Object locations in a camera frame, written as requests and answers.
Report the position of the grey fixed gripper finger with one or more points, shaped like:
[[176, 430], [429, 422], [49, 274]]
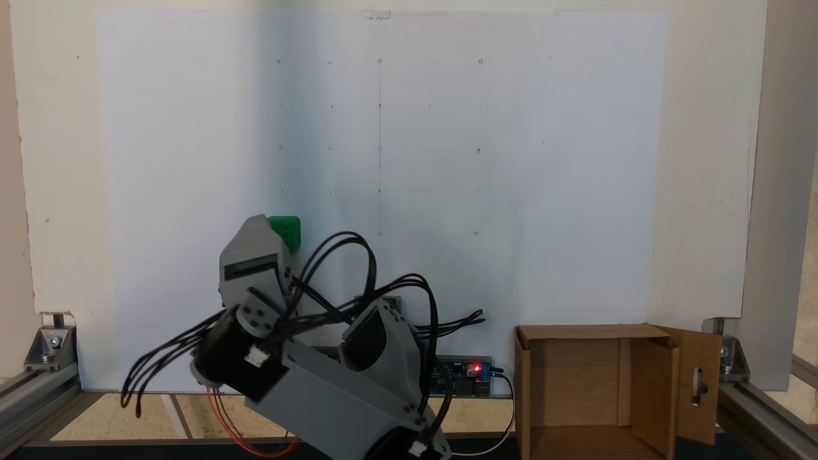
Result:
[[255, 239]]

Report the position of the green die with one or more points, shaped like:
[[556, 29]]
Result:
[[291, 230]]

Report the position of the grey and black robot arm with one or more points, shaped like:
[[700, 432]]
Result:
[[332, 396]]

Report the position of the white paper sheet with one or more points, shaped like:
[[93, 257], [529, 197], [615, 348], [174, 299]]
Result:
[[447, 160]]

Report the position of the blue circuit board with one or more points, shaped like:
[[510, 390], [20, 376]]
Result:
[[463, 377]]

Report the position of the clear tape piece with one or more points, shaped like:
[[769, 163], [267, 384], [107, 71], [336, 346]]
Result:
[[379, 14]]

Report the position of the brown cardboard box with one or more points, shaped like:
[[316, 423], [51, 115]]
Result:
[[575, 390]]

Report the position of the metal corner bracket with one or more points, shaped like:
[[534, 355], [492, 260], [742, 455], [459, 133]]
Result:
[[732, 358], [51, 345]]

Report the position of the aluminium frame rail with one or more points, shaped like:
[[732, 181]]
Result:
[[767, 415], [38, 402]]

